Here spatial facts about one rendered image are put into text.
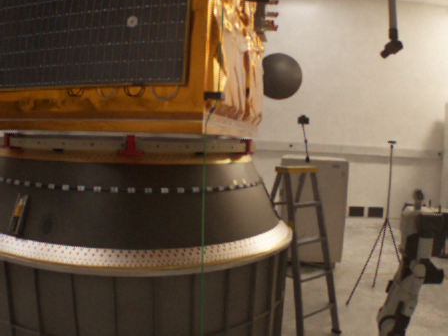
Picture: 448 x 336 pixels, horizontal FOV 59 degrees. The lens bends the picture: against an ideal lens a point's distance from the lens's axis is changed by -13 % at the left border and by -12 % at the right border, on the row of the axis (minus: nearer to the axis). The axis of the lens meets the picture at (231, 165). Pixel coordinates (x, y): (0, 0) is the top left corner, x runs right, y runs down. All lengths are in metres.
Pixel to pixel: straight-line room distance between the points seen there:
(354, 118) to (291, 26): 2.54
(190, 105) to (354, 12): 8.90
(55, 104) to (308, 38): 8.60
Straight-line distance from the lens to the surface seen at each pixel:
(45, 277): 2.09
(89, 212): 2.05
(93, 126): 1.97
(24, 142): 2.33
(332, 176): 6.00
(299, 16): 10.38
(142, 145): 2.10
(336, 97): 10.05
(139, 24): 1.90
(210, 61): 1.85
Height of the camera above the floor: 1.74
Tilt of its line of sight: 3 degrees down
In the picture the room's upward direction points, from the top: 2 degrees clockwise
